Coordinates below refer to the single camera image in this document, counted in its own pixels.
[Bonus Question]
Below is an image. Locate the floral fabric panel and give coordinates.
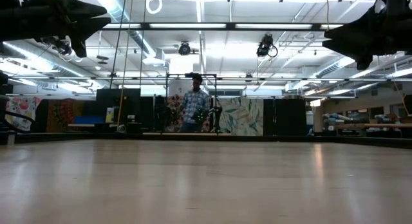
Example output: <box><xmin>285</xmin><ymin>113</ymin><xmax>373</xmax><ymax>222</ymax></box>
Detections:
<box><xmin>5</xmin><ymin>95</ymin><xmax>43</xmax><ymax>132</ymax></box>

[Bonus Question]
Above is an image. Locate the white hanging ring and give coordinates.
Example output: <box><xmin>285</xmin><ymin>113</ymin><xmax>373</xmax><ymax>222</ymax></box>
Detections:
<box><xmin>145</xmin><ymin>0</ymin><xmax>163</xmax><ymax>15</ymax></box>

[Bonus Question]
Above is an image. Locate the black partition panel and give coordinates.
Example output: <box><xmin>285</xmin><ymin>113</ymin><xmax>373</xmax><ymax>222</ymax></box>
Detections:
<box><xmin>95</xmin><ymin>88</ymin><xmax>142</xmax><ymax>126</ymax></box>
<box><xmin>263</xmin><ymin>98</ymin><xmax>308</xmax><ymax>136</ymax></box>

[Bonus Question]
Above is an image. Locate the blue box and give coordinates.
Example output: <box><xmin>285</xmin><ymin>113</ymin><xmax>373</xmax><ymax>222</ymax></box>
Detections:
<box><xmin>73</xmin><ymin>115</ymin><xmax>106</xmax><ymax>126</ymax></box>

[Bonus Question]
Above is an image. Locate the silver ceiling duct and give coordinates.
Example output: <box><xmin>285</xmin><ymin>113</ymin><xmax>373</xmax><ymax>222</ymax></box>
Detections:
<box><xmin>105</xmin><ymin>4</ymin><xmax>156</xmax><ymax>58</ymax></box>

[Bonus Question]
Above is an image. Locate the black overhead camera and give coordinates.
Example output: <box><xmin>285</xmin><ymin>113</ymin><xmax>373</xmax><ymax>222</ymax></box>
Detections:
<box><xmin>178</xmin><ymin>41</ymin><xmax>192</xmax><ymax>56</ymax></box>

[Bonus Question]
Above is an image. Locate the long wooden bench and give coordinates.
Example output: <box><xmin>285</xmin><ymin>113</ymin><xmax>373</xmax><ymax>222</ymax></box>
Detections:
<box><xmin>335</xmin><ymin>122</ymin><xmax>412</xmax><ymax>131</ymax></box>

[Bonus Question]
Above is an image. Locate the leaf print fabric panel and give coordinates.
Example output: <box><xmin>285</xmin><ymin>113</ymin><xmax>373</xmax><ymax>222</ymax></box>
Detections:
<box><xmin>218</xmin><ymin>97</ymin><xmax>265</xmax><ymax>136</ymax></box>

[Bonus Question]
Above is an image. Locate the person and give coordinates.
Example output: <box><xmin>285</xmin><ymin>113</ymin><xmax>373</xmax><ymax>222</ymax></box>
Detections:
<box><xmin>178</xmin><ymin>74</ymin><xmax>212</xmax><ymax>133</ymax></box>

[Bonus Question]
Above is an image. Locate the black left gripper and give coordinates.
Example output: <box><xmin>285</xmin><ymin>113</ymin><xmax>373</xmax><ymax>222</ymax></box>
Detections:
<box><xmin>23</xmin><ymin>0</ymin><xmax>111</xmax><ymax>59</ymax></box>

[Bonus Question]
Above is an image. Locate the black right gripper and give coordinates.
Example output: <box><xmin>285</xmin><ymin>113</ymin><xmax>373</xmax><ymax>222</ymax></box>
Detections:
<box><xmin>322</xmin><ymin>0</ymin><xmax>412</xmax><ymax>71</ymax></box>

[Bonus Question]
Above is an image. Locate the white LED light bar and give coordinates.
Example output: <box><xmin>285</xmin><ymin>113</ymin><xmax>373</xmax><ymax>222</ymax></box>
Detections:
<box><xmin>103</xmin><ymin>23</ymin><xmax>143</xmax><ymax>29</ymax></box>
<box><xmin>235</xmin><ymin>23</ymin><xmax>314</xmax><ymax>30</ymax></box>
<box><xmin>149</xmin><ymin>23</ymin><xmax>227</xmax><ymax>29</ymax></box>

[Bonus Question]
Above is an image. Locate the black device with coiled cable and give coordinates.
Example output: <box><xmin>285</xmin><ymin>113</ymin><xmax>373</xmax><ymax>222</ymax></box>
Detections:
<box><xmin>256</xmin><ymin>33</ymin><xmax>279</xmax><ymax>59</ymax></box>

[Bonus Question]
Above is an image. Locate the yellow hanging strap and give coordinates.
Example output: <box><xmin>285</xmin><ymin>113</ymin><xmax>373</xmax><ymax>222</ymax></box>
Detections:
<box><xmin>117</xmin><ymin>0</ymin><xmax>135</xmax><ymax>129</ymax></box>

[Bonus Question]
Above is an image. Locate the dark patterned fabric panel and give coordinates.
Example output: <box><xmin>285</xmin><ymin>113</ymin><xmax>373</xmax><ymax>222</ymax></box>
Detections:
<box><xmin>46</xmin><ymin>98</ymin><xmax>85</xmax><ymax>133</ymax></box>

